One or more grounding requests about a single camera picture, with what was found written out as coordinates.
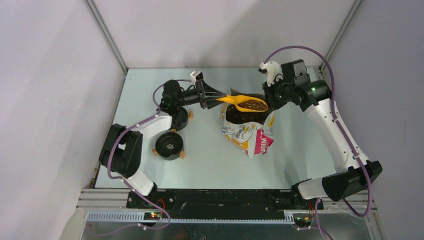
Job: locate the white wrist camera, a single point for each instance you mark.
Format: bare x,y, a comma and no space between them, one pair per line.
196,77
273,72

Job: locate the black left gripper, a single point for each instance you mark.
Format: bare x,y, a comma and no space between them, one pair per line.
208,93

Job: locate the aluminium frame post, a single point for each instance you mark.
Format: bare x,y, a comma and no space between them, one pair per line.
105,32
349,17

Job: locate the black bowl wooden feet far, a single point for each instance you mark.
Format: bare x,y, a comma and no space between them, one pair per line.
180,119

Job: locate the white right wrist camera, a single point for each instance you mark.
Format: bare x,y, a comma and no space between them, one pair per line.
273,72

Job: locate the cat food bag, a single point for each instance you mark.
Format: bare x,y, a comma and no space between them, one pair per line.
251,132

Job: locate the aluminium frame post right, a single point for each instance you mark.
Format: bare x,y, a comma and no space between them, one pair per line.
349,17

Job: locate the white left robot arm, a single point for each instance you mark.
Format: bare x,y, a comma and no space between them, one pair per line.
121,153

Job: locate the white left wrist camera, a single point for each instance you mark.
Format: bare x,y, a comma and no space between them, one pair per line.
196,77

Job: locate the black bowl wooden feet near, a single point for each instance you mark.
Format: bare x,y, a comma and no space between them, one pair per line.
169,146

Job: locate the aluminium frame post left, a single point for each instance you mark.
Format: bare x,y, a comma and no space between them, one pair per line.
105,32

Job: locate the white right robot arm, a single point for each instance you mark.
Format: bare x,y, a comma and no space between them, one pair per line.
353,168

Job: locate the yellow plastic food scoop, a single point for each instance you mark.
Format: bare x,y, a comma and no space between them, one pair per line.
244,103

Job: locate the black bowl wooden feet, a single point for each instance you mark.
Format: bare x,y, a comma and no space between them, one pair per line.
169,146
180,119

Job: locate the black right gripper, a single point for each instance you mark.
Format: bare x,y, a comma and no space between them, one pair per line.
269,99

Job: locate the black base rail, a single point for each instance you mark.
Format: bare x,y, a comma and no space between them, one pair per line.
223,204

